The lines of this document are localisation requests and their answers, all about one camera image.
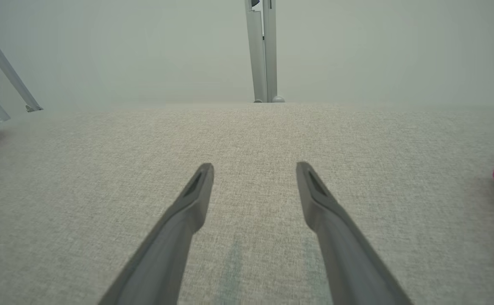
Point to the grey metal frame bracket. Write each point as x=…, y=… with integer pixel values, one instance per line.
x=5, y=64

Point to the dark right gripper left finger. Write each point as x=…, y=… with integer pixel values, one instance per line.
x=170, y=245

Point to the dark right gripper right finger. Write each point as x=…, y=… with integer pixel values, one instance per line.
x=344, y=254

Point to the grey rounded post foot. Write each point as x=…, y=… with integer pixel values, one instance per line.
x=278, y=100

